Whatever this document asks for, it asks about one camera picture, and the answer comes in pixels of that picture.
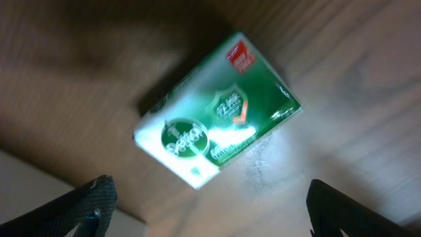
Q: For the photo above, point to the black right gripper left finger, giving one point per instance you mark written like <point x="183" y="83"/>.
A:
<point x="87" y="209"/>

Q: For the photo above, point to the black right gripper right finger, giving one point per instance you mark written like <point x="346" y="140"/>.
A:
<point x="332" y="213"/>

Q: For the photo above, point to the green white soap box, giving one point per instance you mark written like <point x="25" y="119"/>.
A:
<point x="228" y="101"/>

